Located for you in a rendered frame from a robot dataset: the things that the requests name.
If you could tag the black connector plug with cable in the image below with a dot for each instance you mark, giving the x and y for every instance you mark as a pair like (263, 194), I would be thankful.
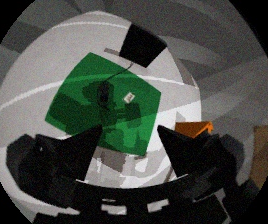
(104, 93)

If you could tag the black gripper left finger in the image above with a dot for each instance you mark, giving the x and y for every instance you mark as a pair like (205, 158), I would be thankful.
(75, 151)

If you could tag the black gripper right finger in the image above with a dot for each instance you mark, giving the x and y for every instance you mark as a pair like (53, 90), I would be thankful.
(183, 150)

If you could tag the green flat circuit board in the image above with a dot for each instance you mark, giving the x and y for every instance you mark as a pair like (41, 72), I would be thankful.
(133, 105)

